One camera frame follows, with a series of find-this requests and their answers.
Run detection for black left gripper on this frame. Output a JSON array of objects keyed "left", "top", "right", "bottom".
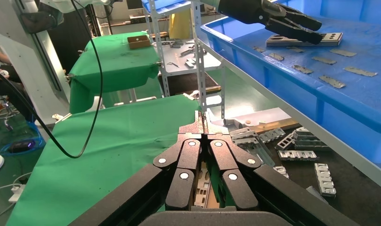
[{"left": 218, "top": 0, "right": 324, "bottom": 45}]

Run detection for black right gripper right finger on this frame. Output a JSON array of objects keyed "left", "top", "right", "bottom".
[{"left": 203, "top": 112, "right": 359, "bottom": 226}]

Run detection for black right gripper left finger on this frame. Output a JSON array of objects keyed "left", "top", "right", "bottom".
[{"left": 68, "top": 111, "right": 204, "bottom": 226}]

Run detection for metal IO shield plate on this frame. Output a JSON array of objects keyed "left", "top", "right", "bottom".
[
  {"left": 266, "top": 32, "right": 344, "bottom": 44},
  {"left": 194, "top": 169, "right": 212, "bottom": 209}
]

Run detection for blue plastic tray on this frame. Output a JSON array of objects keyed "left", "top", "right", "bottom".
[{"left": 200, "top": 0, "right": 381, "bottom": 166}]

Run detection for white metal parts rack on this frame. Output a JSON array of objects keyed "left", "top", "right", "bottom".
[{"left": 142, "top": 0, "right": 224, "bottom": 97}]

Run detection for small brown cardboard box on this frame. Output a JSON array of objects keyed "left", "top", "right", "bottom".
[{"left": 127, "top": 35, "right": 152, "bottom": 50}]

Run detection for metal plate in bin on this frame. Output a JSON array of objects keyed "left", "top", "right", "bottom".
[{"left": 266, "top": 32, "right": 344, "bottom": 48}]

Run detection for white pipe fitting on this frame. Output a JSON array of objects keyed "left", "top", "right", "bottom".
[{"left": 223, "top": 118, "right": 245, "bottom": 129}]

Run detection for large green tablecloth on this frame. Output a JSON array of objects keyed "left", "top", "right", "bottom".
[{"left": 6, "top": 94, "right": 210, "bottom": 226}]

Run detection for pile of gray metal brackets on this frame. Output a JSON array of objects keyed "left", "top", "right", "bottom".
[{"left": 292, "top": 126, "right": 332, "bottom": 152}]

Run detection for gray metal bar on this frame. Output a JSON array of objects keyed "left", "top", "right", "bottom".
[{"left": 306, "top": 186, "right": 329, "bottom": 205}]

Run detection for white curved plastic part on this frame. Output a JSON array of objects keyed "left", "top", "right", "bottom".
[{"left": 85, "top": 96, "right": 104, "bottom": 113}]

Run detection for wood-framed black mat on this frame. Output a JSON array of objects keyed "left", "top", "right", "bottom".
[{"left": 227, "top": 120, "right": 381, "bottom": 226}]

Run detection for yellow fabric sheet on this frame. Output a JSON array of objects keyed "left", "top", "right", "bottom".
[{"left": 169, "top": 9, "right": 192, "bottom": 40}]

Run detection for small green tablecloth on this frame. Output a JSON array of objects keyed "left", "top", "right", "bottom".
[{"left": 68, "top": 31, "right": 161, "bottom": 114}]

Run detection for blue plastic bin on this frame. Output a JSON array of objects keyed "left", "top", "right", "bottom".
[{"left": 142, "top": 0, "right": 193, "bottom": 16}]

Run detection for black device purple light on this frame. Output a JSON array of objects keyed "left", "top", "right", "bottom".
[{"left": 8, "top": 139, "right": 37, "bottom": 154}]

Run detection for white power strip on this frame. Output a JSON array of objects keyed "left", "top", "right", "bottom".
[{"left": 8, "top": 184, "right": 26, "bottom": 203}]

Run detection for chrome stool base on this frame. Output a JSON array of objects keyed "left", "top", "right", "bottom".
[{"left": 0, "top": 93, "right": 23, "bottom": 132}]

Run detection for seated person dark trousers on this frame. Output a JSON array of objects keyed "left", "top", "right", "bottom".
[{"left": 0, "top": 47, "right": 33, "bottom": 122}]

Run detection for slotted metal bracket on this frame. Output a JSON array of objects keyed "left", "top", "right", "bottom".
[
  {"left": 275, "top": 132, "right": 296, "bottom": 151},
  {"left": 314, "top": 162, "right": 337, "bottom": 198},
  {"left": 258, "top": 127, "right": 286, "bottom": 144},
  {"left": 277, "top": 150, "right": 318, "bottom": 162},
  {"left": 273, "top": 165, "right": 290, "bottom": 179}
]

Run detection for slotted angle rack post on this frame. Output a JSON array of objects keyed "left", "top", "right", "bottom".
[{"left": 190, "top": 0, "right": 226, "bottom": 120}]

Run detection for black camera cable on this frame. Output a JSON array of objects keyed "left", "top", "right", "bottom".
[{"left": 0, "top": 0, "right": 104, "bottom": 159}]

